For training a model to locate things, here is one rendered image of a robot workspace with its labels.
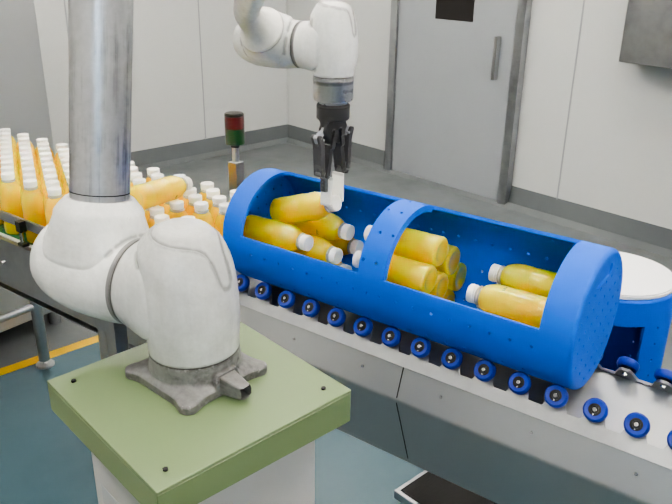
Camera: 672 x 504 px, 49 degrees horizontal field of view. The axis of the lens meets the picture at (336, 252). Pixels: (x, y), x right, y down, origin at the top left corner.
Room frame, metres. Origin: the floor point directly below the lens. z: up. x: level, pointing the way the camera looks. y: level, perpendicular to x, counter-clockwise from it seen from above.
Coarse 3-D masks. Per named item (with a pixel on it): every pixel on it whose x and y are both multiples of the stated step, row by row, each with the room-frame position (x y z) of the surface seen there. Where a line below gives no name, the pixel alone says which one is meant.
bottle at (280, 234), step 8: (248, 216) 1.71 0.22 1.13; (256, 216) 1.70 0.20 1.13; (248, 224) 1.68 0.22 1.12; (256, 224) 1.67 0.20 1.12; (264, 224) 1.66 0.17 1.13; (272, 224) 1.65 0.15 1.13; (280, 224) 1.65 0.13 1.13; (288, 224) 1.65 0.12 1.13; (248, 232) 1.67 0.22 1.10; (256, 232) 1.66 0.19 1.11; (264, 232) 1.65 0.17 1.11; (272, 232) 1.63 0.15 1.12; (280, 232) 1.62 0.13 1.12; (288, 232) 1.62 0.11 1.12; (296, 232) 1.62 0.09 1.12; (264, 240) 1.64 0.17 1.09; (272, 240) 1.63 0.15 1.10; (280, 240) 1.61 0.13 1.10; (288, 240) 1.61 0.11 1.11; (296, 240) 1.60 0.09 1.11; (288, 248) 1.61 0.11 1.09; (296, 248) 1.61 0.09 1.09
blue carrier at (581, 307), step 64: (256, 192) 1.67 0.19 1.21; (256, 256) 1.59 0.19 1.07; (384, 256) 1.40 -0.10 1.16; (512, 256) 1.50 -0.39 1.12; (576, 256) 1.25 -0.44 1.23; (384, 320) 1.41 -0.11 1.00; (448, 320) 1.29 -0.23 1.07; (512, 320) 1.22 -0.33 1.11; (576, 320) 1.15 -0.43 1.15; (576, 384) 1.19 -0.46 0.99
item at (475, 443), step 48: (288, 336) 1.55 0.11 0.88; (384, 384) 1.38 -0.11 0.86; (432, 384) 1.32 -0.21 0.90; (624, 384) 1.29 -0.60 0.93; (384, 432) 1.42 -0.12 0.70; (432, 432) 1.32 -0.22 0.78; (480, 432) 1.23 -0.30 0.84; (528, 432) 1.19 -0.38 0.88; (480, 480) 1.28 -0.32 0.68; (528, 480) 1.19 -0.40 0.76; (576, 480) 1.12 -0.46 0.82; (624, 480) 1.07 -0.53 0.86
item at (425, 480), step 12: (420, 480) 1.92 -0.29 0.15; (432, 480) 1.92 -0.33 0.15; (444, 480) 1.92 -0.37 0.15; (396, 492) 1.86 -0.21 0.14; (408, 492) 1.86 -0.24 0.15; (420, 492) 1.86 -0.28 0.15; (432, 492) 1.86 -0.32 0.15; (444, 492) 1.86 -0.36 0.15; (456, 492) 1.86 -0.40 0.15; (468, 492) 1.86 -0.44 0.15
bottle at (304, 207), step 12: (312, 192) 1.66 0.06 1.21; (276, 204) 1.70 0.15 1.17; (288, 204) 1.67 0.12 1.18; (300, 204) 1.65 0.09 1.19; (312, 204) 1.63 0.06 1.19; (276, 216) 1.69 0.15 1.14; (288, 216) 1.67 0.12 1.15; (300, 216) 1.65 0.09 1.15; (312, 216) 1.63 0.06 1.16; (324, 216) 1.63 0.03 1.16
